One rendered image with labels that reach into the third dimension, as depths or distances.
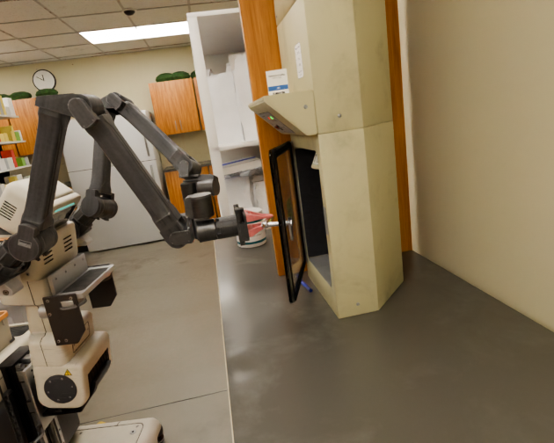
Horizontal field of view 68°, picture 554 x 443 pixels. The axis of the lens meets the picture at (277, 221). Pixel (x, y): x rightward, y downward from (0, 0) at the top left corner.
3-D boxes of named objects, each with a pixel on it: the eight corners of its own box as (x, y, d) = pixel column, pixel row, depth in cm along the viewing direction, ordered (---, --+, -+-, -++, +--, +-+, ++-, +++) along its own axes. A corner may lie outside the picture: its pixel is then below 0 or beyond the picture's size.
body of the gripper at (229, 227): (241, 207, 105) (213, 212, 104) (247, 245, 108) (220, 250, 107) (239, 203, 111) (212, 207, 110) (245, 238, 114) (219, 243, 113)
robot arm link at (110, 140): (81, 105, 104) (61, 105, 93) (98, 93, 103) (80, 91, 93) (180, 242, 114) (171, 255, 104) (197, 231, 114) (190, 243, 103)
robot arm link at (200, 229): (196, 239, 111) (195, 246, 106) (191, 215, 109) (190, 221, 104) (221, 235, 112) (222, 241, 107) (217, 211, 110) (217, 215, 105)
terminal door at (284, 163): (305, 263, 134) (289, 140, 124) (293, 306, 105) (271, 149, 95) (302, 263, 134) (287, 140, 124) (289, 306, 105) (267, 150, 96)
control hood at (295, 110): (289, 133, 125) (285, 98, 123) (318, 134, 94) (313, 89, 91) (252, 138, 123) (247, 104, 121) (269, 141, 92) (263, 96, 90)
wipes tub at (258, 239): (264, 236, 189) (259, 205, 185) (268, 244, 176) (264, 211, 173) (236, 242, 187) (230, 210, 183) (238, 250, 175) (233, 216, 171)
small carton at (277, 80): (289, 95, 104) (286, 70, 102) (289, 94, 99) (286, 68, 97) (269, 98, 104) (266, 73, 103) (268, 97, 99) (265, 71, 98)
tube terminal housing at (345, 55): (378, 261, 140) (359, 18, 121) (428, 300, 109) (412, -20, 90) (308, 275, 136) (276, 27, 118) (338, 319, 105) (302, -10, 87)
